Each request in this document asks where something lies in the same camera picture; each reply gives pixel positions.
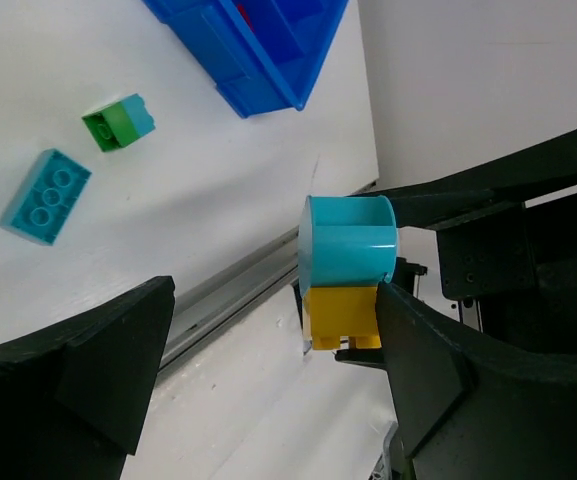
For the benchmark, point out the blue plastic sorting bin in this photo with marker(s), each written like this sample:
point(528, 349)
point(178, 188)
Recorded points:
point(273, 69)

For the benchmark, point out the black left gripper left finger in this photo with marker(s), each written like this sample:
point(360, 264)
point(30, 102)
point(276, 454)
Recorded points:
point(74, 395)

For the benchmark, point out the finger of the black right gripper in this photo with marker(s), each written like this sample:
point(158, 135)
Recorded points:
point(369, 358)
point(488, 188)

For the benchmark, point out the cyan rectangular lego brick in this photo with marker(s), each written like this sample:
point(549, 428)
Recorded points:
point(46, 197)

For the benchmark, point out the cyan round lego with yellow brick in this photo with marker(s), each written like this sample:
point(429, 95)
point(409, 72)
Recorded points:
point(346, 247)

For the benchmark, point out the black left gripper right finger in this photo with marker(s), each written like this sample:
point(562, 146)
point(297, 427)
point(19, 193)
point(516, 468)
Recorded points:
point(473, 407)

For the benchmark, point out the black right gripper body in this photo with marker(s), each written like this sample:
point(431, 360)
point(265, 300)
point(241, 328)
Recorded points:
point(518, 265)

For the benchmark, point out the aluminium table edge rail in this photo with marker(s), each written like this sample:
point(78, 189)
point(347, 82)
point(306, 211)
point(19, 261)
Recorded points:
point(207, 311)

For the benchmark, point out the red lego in bin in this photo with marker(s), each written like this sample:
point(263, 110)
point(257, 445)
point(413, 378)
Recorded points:
point(247, 10)

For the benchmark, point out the green and cyan lego stack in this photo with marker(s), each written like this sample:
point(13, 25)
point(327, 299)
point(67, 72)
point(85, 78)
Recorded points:
point(119, 124)

